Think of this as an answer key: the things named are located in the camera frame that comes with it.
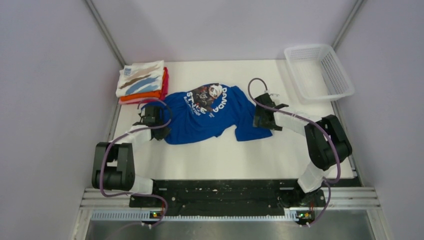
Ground blue printed t-shirt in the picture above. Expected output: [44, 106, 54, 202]
[146, 83, 273, 145]

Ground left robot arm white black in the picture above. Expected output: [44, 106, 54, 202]
[91, 105, 173, 207]

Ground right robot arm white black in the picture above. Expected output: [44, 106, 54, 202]
[253, 93, 353, 206]

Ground orange folded t-shirt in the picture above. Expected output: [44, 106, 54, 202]
[119, 67, 168, 102]

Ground pink folded t-shirt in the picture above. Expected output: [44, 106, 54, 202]
[118, 67, 170, 106]

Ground white folded printed t-shirt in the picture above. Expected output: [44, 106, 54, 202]
[115, 60, 165, 97]

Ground white plastic basket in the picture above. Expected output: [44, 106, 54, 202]
[284, 44, 355, 104]

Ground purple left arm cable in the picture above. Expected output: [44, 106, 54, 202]
[99, 97, 173, 229]

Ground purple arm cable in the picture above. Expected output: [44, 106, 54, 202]
[247, 77, 342, 228]
[99, 97, 173, 229]

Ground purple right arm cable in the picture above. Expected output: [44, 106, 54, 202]
[247, 77, 342, 228]

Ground aluminium frame rail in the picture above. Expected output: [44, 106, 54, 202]
[80, 187, 381, 210]

